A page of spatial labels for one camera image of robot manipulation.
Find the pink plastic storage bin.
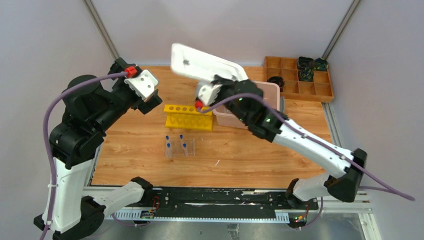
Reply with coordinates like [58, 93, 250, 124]
[212, 81, 281, 129]

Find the yellow test tube rack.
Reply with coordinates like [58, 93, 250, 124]
[163, 104, 214, 131]

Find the white plastic box lid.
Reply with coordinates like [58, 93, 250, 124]
[170, 43, 249, 82]

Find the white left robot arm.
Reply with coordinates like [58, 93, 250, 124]
[33, 58, 162, 240]

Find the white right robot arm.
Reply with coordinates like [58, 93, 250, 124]
[212, 75, 367, 209]

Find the grey right bin clip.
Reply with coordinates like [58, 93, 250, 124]
[279, 96, 286, 113]

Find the black round object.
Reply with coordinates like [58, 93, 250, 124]
[267, 76, 285, 92]

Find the wooden compartment organizer tray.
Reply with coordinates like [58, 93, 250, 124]
[263, 56, 335, 103]

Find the clear well plate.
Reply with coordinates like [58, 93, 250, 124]
[164, 138, 196, 158]

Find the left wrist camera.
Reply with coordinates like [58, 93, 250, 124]
[124, 65, 159, 101]

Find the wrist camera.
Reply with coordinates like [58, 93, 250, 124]
[194, 81, 223, 113]
[124, 65, 159, 101]

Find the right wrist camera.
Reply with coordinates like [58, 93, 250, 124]
[194, 81, 223, 113]

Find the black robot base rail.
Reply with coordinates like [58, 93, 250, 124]
[125, 187, 321, 229]

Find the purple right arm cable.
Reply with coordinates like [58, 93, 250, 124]
[198, 93, 416, 229]

